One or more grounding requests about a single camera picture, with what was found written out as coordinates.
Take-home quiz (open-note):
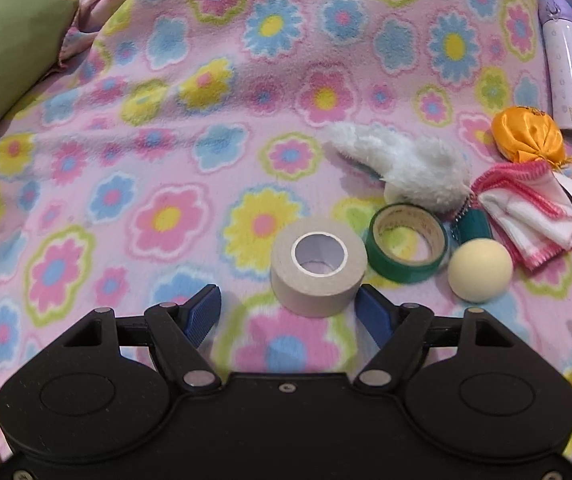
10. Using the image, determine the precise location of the pink floral fleece blanket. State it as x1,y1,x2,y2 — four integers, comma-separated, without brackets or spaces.
0,0,572,461

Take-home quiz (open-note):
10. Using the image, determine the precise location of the teal keychain tag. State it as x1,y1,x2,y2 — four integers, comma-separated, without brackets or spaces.
451,208,493,245

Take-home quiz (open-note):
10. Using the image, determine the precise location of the pink white cloth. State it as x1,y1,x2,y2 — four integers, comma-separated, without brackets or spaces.
472,160,572,271

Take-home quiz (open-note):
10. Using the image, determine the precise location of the lavender white water bottle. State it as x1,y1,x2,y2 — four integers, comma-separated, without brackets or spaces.
538,0,572,136

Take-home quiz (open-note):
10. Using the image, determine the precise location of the cream foam ball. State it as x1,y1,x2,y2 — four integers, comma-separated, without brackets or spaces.
448,238,514,304

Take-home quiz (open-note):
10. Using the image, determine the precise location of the white fluffy plush toy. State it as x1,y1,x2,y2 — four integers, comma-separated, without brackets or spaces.
327,122,472,214

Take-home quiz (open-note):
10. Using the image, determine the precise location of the beige tape roll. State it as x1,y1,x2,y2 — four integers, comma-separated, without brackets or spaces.
269,218,367,318

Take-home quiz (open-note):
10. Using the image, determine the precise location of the green tape roll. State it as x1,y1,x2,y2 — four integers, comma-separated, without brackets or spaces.
365,204,450,284

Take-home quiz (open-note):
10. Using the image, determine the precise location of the orange satin pouch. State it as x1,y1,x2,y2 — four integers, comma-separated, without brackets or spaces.
490,106,572,171

